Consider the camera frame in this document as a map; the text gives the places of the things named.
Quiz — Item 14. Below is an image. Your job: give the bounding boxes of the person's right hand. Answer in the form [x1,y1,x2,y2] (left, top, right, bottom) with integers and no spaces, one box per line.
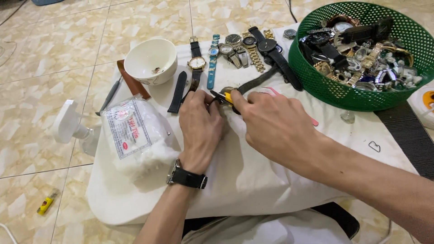
[231,89,327,171]

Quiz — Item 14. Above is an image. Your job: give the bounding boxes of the person's left hand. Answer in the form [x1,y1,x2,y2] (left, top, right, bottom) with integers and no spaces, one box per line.
[178,89,228,175]

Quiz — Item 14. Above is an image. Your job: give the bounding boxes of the yellow and black hand tool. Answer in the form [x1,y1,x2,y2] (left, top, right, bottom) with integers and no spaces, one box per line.
[209,89,242,115]

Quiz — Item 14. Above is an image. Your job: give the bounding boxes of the watch with grey strap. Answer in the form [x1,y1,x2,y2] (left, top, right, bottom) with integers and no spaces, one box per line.
[220,64,283,101]

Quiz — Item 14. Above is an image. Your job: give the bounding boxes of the pink plastic tweezers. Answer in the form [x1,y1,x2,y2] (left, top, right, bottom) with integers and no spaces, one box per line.
[260,86,319,127]

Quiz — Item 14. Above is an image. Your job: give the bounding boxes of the white cloth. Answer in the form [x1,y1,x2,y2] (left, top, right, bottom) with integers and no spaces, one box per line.
[86,23,420,226]

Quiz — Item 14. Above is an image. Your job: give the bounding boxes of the green plastic basket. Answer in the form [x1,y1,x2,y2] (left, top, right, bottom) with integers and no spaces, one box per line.
[288,1,434,112]

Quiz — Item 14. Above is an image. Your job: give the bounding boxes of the clear bag of cotton wool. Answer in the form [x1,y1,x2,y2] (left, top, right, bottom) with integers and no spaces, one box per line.
[100,94,181,177]

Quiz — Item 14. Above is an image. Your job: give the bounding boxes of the clear watch crystal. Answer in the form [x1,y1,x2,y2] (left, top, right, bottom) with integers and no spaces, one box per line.
[340,110,356,124]

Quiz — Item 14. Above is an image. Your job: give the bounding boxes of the white ceramic bowl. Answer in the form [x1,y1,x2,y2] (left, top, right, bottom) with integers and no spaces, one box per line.
[123,38,178,86]

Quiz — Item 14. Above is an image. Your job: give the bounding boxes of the dark dial silver watch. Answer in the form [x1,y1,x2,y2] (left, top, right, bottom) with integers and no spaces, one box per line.
[225,33,249,68]

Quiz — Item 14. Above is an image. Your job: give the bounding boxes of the gold watch with blue dial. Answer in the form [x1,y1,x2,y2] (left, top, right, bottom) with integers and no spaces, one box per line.
[263,29,284,55]

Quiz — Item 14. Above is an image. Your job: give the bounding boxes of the grey spring bar tool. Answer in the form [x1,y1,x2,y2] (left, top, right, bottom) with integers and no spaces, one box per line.
[95,76,123,117]

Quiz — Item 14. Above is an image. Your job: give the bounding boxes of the person's white trousers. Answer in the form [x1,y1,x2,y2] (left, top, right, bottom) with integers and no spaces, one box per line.
[181,208,354,244]

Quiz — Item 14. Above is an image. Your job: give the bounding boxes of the black seat cushion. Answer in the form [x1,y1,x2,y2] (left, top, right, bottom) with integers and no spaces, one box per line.
[182,202,361,240]

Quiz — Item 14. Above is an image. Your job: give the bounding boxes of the heap of assorted watches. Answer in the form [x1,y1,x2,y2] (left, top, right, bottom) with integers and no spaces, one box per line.
[298,14,424,93]

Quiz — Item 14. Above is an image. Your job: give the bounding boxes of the white spray bottle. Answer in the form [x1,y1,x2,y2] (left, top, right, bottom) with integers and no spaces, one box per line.
[52,99,102,157]

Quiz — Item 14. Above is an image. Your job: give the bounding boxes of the black ribbed mat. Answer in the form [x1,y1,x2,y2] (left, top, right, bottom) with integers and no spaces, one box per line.
[374,100,434,181]

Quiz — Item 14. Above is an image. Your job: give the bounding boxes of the white round container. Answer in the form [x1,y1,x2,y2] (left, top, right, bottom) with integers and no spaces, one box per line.
[406,86,434,130]

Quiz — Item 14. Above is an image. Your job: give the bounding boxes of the yellow lighter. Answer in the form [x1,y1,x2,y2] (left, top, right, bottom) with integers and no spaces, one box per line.
[36,188,60,216]

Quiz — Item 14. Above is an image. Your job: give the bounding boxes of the blue object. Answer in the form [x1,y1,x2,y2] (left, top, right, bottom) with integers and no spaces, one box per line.
[31,0,66,7]

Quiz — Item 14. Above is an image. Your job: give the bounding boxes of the loose black watch strap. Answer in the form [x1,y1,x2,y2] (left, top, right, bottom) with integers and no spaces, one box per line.
[167,71,188,114]

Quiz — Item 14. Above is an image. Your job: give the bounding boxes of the black strap wristwatch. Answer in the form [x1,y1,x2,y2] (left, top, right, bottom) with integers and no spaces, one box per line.
[166,158,208,190]

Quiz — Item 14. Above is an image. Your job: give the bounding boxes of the blue strap watch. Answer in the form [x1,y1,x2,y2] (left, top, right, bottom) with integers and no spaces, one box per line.
[207,34,221,90]

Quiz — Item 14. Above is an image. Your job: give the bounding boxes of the white dial brown strap watch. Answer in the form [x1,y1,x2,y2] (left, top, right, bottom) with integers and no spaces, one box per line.
[181,36,207,103]

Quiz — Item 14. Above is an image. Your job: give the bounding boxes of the black dial black strap watch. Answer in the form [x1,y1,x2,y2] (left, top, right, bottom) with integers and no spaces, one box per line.
[248,26,304,92]

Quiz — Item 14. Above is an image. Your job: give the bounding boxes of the gold bracelet watch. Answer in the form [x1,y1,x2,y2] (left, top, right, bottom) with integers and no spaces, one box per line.
[241,32,266,73]

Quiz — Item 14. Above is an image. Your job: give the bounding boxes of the brown leather strap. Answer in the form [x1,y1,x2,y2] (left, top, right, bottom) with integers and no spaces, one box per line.
[117,60,151,100]

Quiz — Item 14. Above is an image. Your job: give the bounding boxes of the small silver bracelet watch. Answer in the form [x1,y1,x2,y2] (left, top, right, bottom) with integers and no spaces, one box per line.
[218,43,242,69]

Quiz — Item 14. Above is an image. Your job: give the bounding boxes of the black cable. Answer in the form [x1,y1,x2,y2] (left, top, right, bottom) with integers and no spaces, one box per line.
[288,0,298,23]

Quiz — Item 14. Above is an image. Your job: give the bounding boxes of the white cable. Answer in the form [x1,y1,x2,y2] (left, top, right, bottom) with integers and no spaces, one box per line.
[0,223,18,244]

